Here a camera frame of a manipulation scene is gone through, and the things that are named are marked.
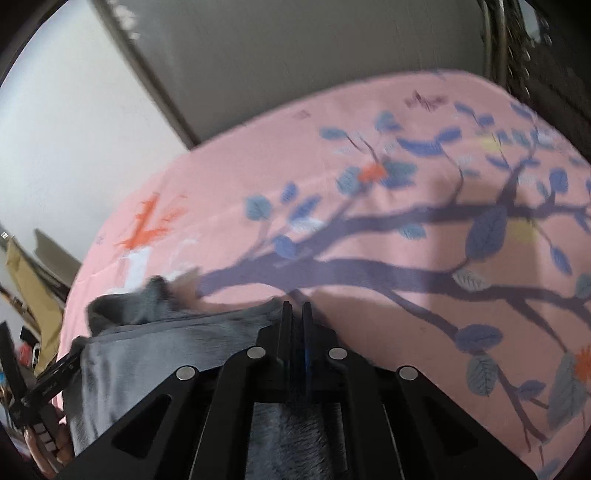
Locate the grey fleece garment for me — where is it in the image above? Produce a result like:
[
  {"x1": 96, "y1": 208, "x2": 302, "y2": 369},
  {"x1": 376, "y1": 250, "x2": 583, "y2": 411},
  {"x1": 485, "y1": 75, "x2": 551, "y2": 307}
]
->
[{"x1": 63, "y1": 277, "x2": 335, "y2": 479}]

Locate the person's left hand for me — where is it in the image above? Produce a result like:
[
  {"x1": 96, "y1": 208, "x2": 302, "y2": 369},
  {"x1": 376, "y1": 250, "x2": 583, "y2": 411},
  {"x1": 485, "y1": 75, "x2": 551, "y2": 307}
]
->
[{"x1": 24, "y1": 407, "x2": 75, "y2": 479}]

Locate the tan folding chair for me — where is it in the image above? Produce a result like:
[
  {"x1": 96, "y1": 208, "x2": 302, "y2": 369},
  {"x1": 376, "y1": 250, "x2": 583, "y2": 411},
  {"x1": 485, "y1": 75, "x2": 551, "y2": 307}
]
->
[{"x1": 5, "y1": 237, "x2": 63, "y2": 376}]

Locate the pink floral bed sheet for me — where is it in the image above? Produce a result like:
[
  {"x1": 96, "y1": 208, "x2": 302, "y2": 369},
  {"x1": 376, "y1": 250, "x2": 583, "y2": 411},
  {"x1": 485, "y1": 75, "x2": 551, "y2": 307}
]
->
[{"x1": 60, "y1": 71, "x2": 590, "y2": 479}]

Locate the black metal rack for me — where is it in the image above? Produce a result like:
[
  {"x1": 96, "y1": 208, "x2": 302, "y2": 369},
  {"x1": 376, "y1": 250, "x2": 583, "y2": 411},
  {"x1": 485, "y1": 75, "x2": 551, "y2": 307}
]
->
[{"x1": 478, "y1": 1, "x2": 590, "y2": 159}]

